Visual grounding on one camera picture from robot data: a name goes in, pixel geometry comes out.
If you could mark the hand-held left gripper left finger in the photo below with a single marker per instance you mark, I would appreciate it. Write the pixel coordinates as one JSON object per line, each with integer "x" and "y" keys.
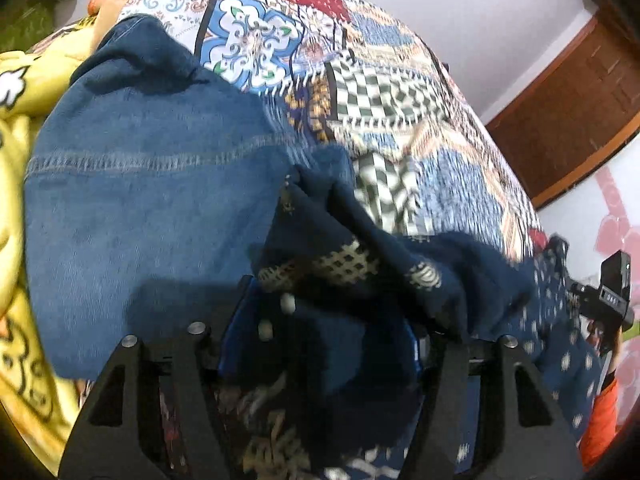
{"x": 231, "y": 335}

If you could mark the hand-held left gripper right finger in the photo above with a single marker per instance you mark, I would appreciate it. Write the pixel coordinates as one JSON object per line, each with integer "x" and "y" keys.
{"x": 442, "y": 362}

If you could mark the navy patterned hooded jacket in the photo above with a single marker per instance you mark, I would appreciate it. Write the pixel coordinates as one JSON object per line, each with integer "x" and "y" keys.
{"x": 350, "y": 300}

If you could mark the person's right forearm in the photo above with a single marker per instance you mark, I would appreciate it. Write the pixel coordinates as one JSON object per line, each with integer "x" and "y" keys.
{"x": 600, "y": 420}

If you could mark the blue denim garment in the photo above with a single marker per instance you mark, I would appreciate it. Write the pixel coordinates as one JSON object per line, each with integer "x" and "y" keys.
{"x": 150, "y": 185}

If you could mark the wooden door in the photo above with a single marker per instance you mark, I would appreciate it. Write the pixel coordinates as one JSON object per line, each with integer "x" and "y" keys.
{"x": 575, "y": 110}

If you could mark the yellow cartoon blanket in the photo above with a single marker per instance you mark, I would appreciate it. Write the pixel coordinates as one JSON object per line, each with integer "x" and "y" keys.
{"x": 20, "y": 240}

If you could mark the patchwork bedspread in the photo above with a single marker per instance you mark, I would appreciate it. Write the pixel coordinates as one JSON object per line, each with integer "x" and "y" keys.
{"x": 380, "y": 100}

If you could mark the green patterned cloth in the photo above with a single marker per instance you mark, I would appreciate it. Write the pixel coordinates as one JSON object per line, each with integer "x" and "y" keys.
{"x": 30, "y": 25}

